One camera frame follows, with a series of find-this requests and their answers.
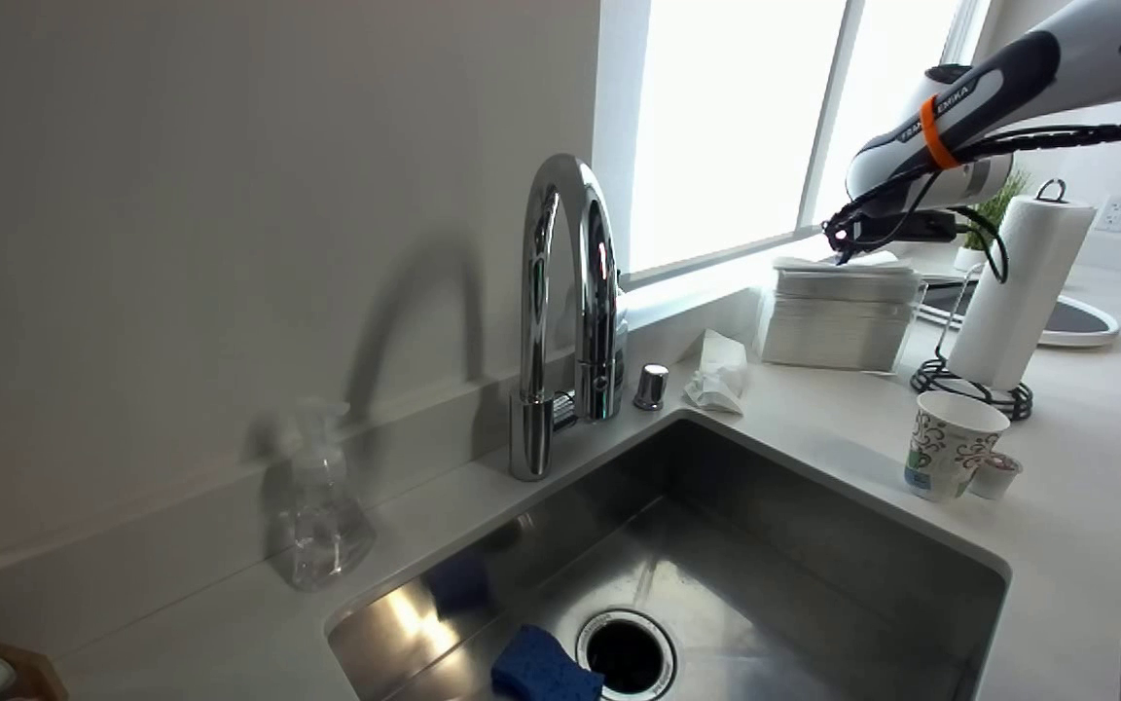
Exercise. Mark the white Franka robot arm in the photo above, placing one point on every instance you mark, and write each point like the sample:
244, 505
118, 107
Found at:
1042, 70

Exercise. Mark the paper towel roll on holder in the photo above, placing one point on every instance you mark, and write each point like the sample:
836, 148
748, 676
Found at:
972, 381

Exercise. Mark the stainless steel sink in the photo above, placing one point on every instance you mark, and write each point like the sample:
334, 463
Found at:
768, 558

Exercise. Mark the white paper towel roll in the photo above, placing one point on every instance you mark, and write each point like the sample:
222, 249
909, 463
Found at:
1021, 292

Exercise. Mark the dark blue sponge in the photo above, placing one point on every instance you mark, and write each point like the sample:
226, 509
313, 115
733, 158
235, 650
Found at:
456, 584

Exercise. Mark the small chrome cap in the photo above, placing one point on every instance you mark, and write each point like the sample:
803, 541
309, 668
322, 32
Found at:
652, 385

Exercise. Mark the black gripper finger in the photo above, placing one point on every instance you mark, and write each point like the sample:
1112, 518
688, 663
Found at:
858, 222
864, 249

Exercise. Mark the robot gripper body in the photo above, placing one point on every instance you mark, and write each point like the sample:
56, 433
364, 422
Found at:
923, 219

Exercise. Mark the patterned paper cup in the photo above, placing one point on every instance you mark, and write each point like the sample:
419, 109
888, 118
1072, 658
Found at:
946, 445

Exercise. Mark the round sink drain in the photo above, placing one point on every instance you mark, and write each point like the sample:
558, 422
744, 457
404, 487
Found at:
628, 650

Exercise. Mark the green potted plant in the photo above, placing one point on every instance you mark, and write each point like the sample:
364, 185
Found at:
997, 217

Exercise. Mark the grey oval plate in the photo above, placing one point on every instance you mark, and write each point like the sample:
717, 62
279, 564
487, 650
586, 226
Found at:
1081, 322

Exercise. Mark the white rectangular box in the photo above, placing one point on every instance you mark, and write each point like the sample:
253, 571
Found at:
840, 315

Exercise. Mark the chrome gooseneck faucet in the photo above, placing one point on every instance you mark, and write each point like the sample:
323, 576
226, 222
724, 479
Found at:
566, 298

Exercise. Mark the white wall outlet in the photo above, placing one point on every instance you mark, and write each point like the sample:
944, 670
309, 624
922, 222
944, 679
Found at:
1120, 210

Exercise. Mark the bright blue sponge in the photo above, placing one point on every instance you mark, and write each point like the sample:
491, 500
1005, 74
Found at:
543, 668

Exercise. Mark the white window frame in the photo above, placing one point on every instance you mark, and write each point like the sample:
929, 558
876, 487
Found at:
836, 78

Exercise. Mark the crumpled white paper towel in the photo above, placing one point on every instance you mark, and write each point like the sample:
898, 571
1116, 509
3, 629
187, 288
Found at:
720, 375

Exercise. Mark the clear glass jar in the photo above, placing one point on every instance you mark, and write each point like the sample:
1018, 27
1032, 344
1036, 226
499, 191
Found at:
313, 500

